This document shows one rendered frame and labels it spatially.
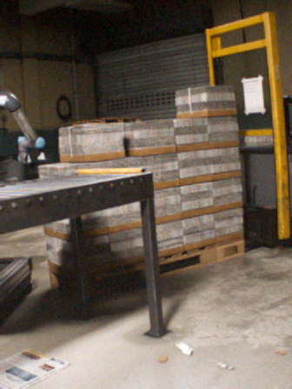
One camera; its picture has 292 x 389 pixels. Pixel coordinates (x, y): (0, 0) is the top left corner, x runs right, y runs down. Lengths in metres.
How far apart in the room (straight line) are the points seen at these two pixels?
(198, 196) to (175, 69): 7.61
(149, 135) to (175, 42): 7.81
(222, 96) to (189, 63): 7.09
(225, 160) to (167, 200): 0.59
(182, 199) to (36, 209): 1.78
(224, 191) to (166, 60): 7.65
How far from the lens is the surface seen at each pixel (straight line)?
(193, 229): 3.57
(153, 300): 2.46
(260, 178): 4.26
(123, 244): 3.27
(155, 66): 11.34
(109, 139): 3.18
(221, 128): 3.71
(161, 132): 3.38
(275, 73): 3.91
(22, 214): 1.83
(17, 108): 3.46
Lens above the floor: 0.99
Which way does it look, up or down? 6 degrees down
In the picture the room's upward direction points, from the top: 4 degrees counter-clockwise
